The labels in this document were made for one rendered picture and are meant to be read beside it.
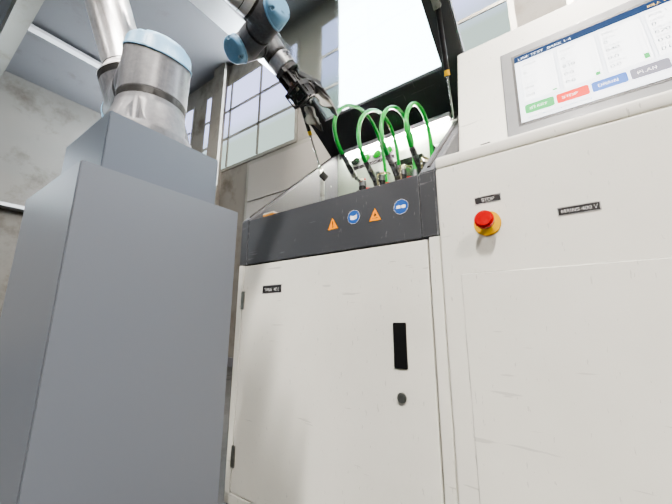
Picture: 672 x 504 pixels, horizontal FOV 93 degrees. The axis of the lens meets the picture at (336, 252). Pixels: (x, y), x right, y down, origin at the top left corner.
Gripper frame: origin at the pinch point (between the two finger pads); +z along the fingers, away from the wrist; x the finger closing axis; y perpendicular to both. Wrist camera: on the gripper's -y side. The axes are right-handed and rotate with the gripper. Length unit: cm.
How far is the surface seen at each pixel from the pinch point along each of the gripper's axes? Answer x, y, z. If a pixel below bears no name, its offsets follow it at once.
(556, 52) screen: 58, -25, 28
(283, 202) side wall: -34.5, 6.5, 11.1
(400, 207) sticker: 19.1, 31.1, 31.6
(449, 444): 15, 65, 70
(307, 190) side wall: -35.2, -11.0, 13.1
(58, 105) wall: -604, -265, -426
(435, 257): 23, 40, 43
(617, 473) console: 40, 64, 77
